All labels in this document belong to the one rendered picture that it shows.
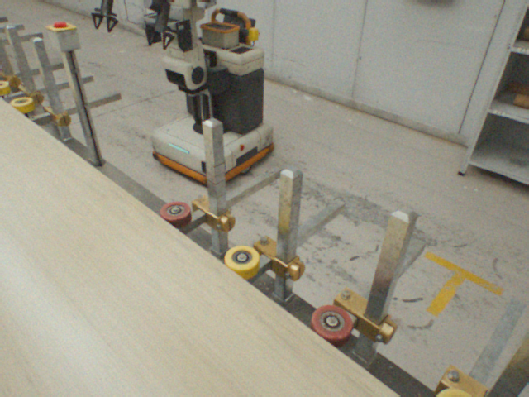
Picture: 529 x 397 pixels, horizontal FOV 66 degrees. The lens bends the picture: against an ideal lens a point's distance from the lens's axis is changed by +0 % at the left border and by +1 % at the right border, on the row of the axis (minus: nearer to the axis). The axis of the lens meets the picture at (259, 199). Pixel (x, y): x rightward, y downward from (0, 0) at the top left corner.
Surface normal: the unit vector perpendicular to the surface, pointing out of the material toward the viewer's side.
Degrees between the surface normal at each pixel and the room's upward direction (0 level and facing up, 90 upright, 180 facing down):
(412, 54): 90
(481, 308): 0
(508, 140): 90
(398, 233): 90
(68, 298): 0
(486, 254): 0
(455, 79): 90
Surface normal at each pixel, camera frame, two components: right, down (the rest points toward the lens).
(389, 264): -0.69, 0.43
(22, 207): 0.01, -0.80
